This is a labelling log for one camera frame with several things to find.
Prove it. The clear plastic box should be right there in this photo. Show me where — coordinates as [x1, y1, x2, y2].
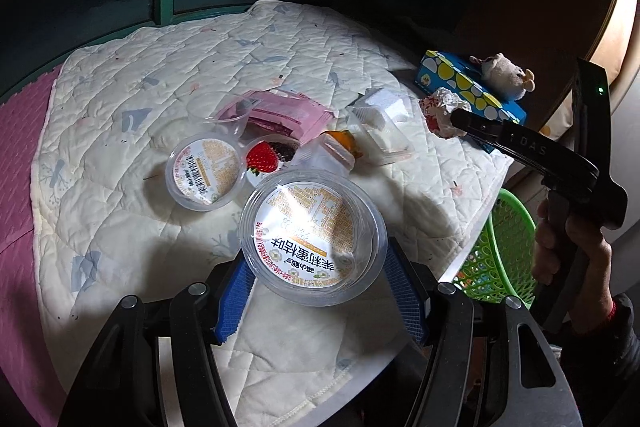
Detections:
[345, 89, 417, 166]

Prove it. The small clear plastic cup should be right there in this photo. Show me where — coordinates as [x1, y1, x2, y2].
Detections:
[187, 92, 251, 140]

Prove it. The small clear orange-label cup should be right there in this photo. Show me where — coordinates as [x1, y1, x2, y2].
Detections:
[165, 132, 247, 212]

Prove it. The green plastic basket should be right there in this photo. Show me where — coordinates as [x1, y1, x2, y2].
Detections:
[452, 188, 537, 306]

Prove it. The person's right forearm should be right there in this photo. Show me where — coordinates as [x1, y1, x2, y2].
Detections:
[565, 292, 640, 408]

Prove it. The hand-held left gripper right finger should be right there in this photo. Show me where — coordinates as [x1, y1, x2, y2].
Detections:
[384, 237, 569, 427]

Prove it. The small plush toy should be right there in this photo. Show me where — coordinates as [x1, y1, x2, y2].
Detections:
[469, 53, 536, 100]

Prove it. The large clear orange-label cup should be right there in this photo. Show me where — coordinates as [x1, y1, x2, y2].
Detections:
[238, 171, 389, 308]

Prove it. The orange peel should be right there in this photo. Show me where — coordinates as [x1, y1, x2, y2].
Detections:
[322, 131, 359, 160]

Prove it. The blue spotted tissue box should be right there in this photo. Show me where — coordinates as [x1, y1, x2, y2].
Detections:
[415, 50, 529, 154]

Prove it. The pink mat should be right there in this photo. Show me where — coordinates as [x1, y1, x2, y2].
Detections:
[0, 74, 68, 427]

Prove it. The white quilted blanket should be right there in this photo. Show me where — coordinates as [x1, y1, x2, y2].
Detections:
[30, 0, 516, 427]

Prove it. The red white wrapper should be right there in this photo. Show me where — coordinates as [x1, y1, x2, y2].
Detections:
[419, 88, 474, 139]

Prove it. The person's right hand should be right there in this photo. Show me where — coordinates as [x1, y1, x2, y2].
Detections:
[535, 197, 615, 344]

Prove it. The clear plastic jelly cup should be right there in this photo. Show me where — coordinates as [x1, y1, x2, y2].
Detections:
[299, 139, 357, 182]

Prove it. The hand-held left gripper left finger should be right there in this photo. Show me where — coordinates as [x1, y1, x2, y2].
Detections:
[59, 257, 258, 427]

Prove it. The strawberry mulberry yogurt cup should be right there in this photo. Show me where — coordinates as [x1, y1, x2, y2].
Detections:
[244, 134, 302, 188]

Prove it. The pink packet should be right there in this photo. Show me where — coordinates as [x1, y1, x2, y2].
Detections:
[249, 99, 336, 146]
[218, 89, 312, 120]

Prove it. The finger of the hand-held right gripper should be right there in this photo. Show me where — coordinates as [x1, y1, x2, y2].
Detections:
[449, 108, 507, 138]

